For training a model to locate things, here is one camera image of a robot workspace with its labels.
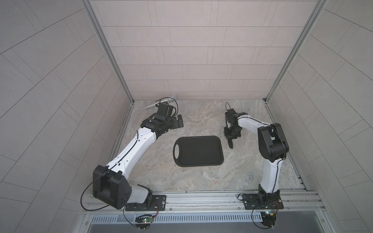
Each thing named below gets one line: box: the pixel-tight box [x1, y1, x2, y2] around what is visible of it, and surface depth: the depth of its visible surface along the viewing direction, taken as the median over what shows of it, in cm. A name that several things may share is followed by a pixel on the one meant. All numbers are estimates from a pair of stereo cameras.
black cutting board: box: [172, 135, 224, 167], surface depth 91 cm
